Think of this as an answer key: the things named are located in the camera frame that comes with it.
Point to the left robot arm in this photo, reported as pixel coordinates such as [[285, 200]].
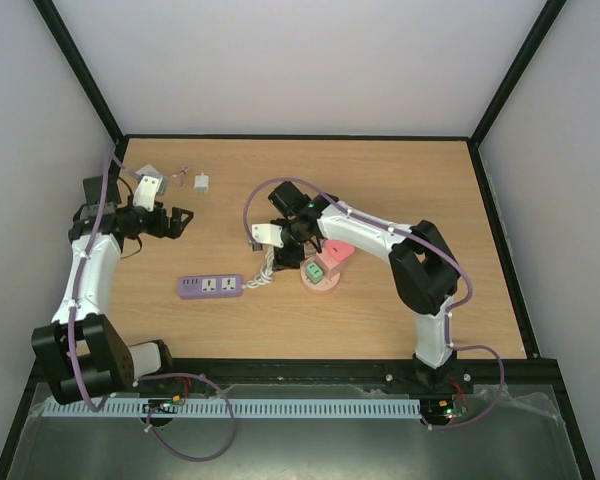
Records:
[[80, 352]]

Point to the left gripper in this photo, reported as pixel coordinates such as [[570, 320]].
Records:
[[175, 229]]

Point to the grey metal tray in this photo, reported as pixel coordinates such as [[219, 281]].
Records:
[[523, 437]]

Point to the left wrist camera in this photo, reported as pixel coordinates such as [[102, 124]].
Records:
[[148, 188]]

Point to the green plug adapter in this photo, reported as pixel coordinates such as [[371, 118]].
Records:
[[314, 272]]

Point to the purple power strip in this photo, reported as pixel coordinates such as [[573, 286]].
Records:
[[210, 287]]

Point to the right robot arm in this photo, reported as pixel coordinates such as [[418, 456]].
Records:
[[424, 270]]

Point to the white charger plug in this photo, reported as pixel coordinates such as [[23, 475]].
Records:
[[201, 183]]

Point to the red pink plug adapter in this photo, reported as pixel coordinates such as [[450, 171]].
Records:
[[339, 251]]

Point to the round pink socket base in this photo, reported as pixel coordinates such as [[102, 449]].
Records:
[[324, 287]]

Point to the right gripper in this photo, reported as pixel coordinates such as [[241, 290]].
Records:
[[288, 250]]

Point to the pale pink socket cube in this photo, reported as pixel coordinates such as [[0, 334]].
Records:
[[330, 266]]

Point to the black frame rail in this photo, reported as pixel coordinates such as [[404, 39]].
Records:
[[395, 376]]

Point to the white slotted cable duct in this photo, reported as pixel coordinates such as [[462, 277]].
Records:
[[242, 409]]

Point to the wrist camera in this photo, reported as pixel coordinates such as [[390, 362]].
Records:
[[148, 188], [266, 234]]

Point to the white tiger cube plug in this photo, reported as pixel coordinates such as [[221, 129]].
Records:
[[148, 170]]

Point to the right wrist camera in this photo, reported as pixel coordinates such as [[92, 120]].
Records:
[[266, 234]]

